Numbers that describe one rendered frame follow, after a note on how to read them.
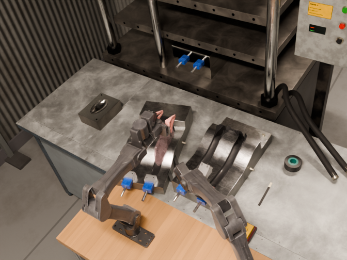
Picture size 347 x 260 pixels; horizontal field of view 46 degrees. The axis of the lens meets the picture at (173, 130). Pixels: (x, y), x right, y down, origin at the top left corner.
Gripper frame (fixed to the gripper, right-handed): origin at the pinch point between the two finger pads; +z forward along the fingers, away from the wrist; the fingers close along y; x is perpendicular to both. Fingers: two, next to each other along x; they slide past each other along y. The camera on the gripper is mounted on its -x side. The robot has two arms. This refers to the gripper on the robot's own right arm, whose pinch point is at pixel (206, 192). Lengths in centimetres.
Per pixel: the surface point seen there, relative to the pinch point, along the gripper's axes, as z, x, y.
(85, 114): 10, -10, 88
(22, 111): 71, 7, 199
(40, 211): 67, 66, 134
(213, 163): 10.4, -13.1, 6.5
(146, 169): 4.7, 2.7, 34.2
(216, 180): 6.7, -6.4, 0.1
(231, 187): 6.2, -6.7, -7.6
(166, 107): 18, -31, 47
